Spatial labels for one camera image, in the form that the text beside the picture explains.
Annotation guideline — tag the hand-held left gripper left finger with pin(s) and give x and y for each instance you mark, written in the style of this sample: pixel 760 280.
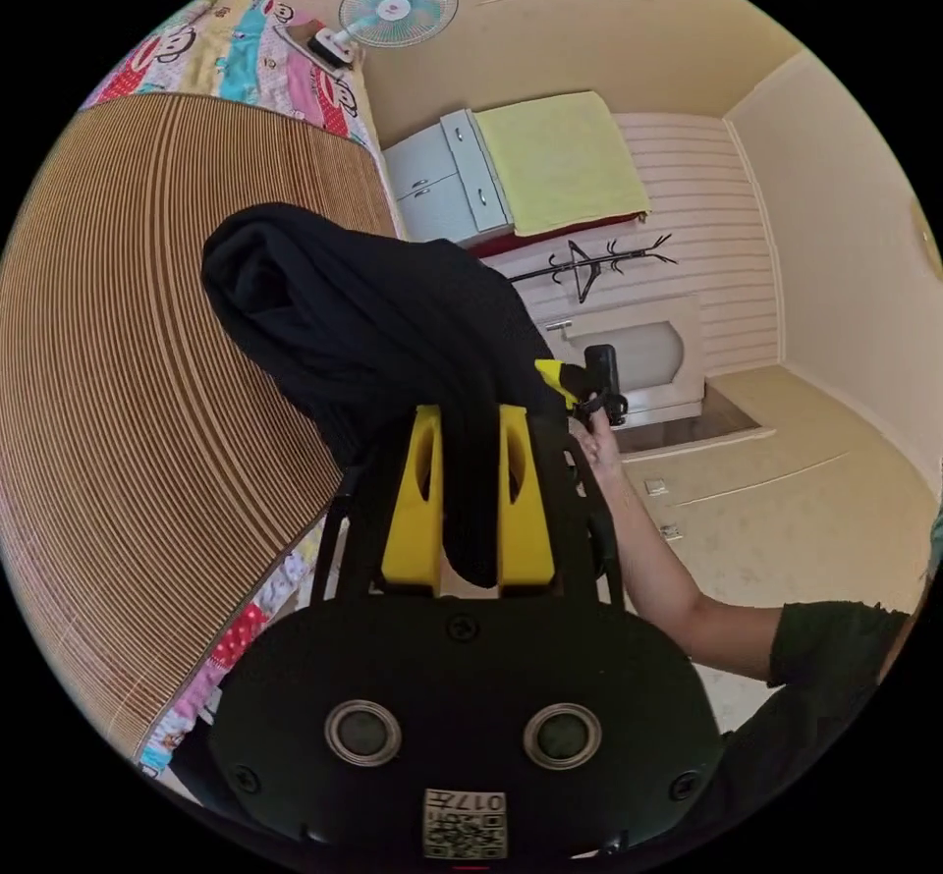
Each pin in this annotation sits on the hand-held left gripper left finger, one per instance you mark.
pixel 412 520

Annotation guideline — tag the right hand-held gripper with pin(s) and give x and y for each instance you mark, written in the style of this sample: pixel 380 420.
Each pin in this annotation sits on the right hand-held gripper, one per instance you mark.
pixel 613 406

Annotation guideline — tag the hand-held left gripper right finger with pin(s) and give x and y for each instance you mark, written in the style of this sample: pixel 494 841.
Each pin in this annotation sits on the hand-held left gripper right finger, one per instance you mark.
pixel 529 528

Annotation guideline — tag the black pants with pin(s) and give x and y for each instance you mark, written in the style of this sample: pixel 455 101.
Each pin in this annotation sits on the black pants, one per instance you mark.
pixel 354 314

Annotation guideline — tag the person's right forearm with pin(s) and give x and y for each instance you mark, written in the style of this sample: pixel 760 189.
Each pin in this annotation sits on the person's right forearm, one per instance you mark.
pixel 648 557

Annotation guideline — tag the person's right hand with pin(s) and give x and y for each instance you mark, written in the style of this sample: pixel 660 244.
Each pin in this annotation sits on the person's right hand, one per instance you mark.
pixel 600 450

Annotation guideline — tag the white door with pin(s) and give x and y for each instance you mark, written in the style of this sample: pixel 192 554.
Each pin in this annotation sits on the white door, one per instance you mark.
pixel 633 358

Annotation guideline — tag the black coat rack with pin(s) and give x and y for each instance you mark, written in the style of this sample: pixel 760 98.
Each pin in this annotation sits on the black coat rack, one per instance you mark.
pixel 582 266

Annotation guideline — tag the grey cupboard with yellow cloth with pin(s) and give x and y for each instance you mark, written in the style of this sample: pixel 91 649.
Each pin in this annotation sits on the grey cupboard with yellow cloth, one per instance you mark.
pixel 457 174

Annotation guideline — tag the bed with woven mat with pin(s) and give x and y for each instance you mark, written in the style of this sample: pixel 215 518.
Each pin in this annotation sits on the bed with woven mat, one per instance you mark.
pixel 147 344

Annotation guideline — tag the person's body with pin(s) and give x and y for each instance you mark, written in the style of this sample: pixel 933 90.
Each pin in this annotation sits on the person's body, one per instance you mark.
pixel 832 675

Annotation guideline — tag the white electric fan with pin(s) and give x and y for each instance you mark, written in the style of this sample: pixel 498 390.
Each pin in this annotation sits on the white electric fan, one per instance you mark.
pixel 394 8

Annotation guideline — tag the white wall switch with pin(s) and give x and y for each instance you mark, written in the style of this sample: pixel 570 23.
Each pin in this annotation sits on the white wall switch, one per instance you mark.
pixel 656 486
pixel 670 532

